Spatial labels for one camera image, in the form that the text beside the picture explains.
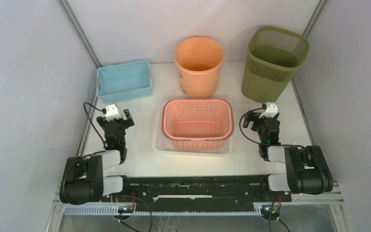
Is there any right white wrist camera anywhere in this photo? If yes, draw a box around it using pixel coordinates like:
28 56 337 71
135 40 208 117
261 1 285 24
259 102 279 118

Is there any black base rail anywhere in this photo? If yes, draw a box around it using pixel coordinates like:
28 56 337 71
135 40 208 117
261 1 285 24
102 175 292 211

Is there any green mesh waste bin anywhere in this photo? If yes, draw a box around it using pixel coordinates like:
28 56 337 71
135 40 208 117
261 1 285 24
241 26 310 103

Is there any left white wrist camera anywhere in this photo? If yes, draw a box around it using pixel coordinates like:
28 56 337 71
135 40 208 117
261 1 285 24
105 104 122 121

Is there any orange round bin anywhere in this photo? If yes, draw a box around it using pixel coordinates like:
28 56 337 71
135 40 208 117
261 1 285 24
174 37 224 99

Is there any white plastic basket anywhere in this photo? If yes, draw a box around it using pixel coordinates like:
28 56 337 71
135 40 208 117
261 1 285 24
153 102 232 156

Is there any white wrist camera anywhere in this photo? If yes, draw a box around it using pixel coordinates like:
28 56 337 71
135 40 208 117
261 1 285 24
259 102 279 118
105 104 122 121

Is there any blue plastic basket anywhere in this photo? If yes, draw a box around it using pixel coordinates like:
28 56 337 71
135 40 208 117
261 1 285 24
96 60 152 104

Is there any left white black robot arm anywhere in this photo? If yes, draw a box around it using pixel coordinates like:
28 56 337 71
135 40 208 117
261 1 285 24
59 109 134 205

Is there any pink plastic basket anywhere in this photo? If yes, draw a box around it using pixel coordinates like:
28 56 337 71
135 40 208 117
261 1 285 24
161 99 235 151

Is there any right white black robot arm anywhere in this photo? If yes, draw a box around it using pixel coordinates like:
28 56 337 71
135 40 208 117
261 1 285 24
239 110 334 201

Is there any white cable duct strip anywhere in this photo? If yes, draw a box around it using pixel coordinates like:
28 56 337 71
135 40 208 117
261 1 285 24
63 205 262 216

